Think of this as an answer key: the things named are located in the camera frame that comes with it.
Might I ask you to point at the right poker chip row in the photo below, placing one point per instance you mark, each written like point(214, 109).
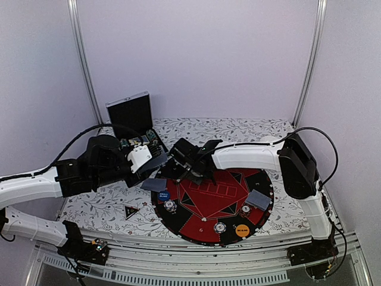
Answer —
point(151, 135)

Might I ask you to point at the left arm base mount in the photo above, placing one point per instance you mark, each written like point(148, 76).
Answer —
point(95, 252)

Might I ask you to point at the aluminium frame post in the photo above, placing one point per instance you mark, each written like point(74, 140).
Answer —
point(315, 44)
point(78, 39)

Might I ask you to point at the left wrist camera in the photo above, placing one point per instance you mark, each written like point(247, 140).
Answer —
point(139, 156)

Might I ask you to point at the aluminium poker chip case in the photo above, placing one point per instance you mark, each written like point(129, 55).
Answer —
point(135, 112)

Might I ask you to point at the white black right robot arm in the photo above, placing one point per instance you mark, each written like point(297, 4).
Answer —
point(289, 156)

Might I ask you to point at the black triangular card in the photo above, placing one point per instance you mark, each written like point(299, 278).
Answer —
point(129, 212)

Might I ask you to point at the round red black poker mat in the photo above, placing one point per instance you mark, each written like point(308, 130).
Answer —
point(200, 207)

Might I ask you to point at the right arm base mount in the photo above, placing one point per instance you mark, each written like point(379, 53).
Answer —
point(313, 252)

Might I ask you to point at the blue small blind button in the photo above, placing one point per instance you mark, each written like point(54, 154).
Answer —
point(163, 195)

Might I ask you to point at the single blue playing card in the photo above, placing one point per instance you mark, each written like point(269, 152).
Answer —
point(258, 200)

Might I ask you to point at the aluminium front rail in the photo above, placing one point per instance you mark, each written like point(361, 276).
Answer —
point(258, 260)

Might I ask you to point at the orange big blind button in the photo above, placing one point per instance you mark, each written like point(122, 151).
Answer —
point(242, 230)

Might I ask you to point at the red poker chip stack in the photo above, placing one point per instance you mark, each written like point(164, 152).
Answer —
point(245, 210)

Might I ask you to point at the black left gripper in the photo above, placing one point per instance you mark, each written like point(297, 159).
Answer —
point(133, 182)

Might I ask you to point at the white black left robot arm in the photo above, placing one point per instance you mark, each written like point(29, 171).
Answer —
point(65, 178)

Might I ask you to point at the left aluminium frame post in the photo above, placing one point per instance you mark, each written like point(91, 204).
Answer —
point(78, 39)

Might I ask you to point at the right aluminium frame post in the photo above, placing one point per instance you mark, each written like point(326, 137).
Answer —
point(315, 44)

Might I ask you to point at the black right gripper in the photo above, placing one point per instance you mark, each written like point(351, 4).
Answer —
point(196, 181)

